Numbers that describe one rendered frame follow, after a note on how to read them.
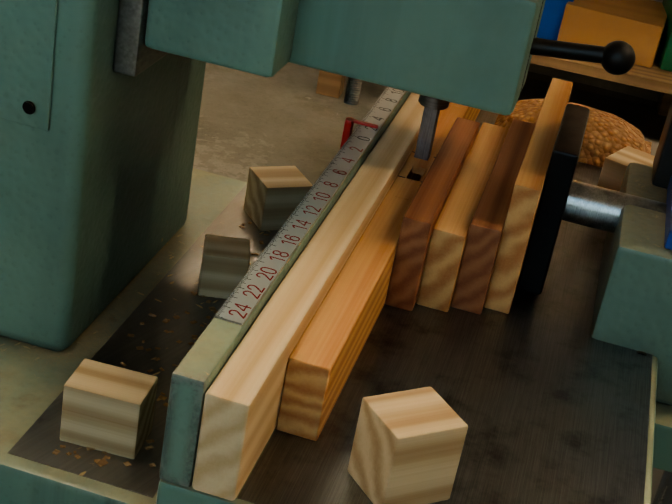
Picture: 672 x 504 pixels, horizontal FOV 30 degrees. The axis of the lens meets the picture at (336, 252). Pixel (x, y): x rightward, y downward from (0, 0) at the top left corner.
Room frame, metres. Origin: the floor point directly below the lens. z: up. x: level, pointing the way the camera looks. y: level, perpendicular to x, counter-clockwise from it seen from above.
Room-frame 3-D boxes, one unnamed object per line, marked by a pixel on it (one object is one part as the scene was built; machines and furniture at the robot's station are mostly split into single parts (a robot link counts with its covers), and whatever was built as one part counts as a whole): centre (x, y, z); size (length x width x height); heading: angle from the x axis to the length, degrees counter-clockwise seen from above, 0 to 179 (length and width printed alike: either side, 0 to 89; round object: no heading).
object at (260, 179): (0.91, 0.05, 0.82); 0.04 x 0.04 x 0.04; 29
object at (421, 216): (0.71, -0.06, 0.93); 0.18 x 0.02 x 0.06; 170
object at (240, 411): (0.72, -0.02, 0.93); 0.60 x 0.02 x 0.05; 170
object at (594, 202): (0.70, -0.15, 0.95); 0.09 x 0.07 x 0.09; 170
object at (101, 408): (0.59, 0.11, 0.82); 0.04 x 0.03 x 0.04; 83
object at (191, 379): (0.72, 0.00, 0.93); 0.60 x 0.02 x 0.06; 170
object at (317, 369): (0.79, -0.05, 0.92); 0.62 x 0.02 x 0.04; 170
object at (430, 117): (0.73, -0.04, 0.97); 0.01 x 0.01 x 0.05; 80
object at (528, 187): (0.74, -0.11, 0.94); 0.21 x 0.01 x 0.08; 170
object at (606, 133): (0.95, -0.17, 0.91); 0.12 x 0.09 x 0.03; 80
